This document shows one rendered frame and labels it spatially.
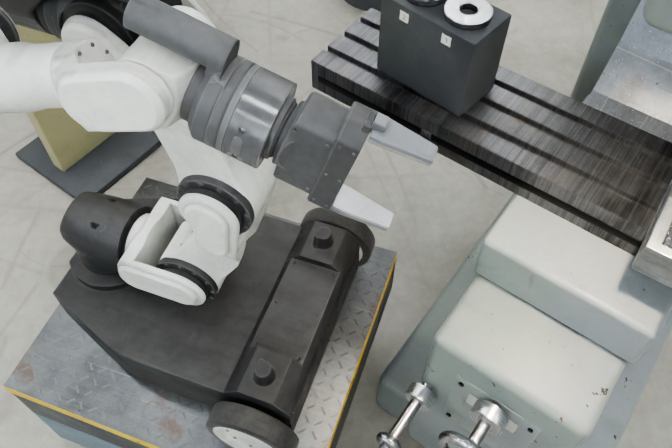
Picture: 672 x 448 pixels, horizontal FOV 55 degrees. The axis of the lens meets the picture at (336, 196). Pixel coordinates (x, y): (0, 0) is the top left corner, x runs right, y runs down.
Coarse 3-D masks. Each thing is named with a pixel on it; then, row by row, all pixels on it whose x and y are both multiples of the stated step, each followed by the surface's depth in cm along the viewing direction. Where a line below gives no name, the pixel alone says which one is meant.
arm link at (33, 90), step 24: (0, 24) 69; (0, 48) 65; (24, 48) 64; (48, 48) 62; (0, 72) 64; (24, 72) 63; (48, 72) 61; (0, 96) 65; (24, 96) 64; (48, 96) 63
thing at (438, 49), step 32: (384, 0) 125; (416, 0) 121; (448, 0) 121; (480, 0) 121; (384, 32) 131; (416, 32) 124; (448, 32) 118; (480, 32) 118; (384, 64) 137; (416, 64) 130; (448, 64) 123; (480, 64) 123; (448, 96) 129; (480, 96) 133
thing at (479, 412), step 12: (480, 408) 122; (492, 408) 122; (480, 420) 123; (492, 420) 121; (504, 420) 122; (444, 432) 120; (456, 432) 118; (480, 432) 121; (492, 432) 124; (444, 444) 121; (456, 444) 117; (468, 444) 115
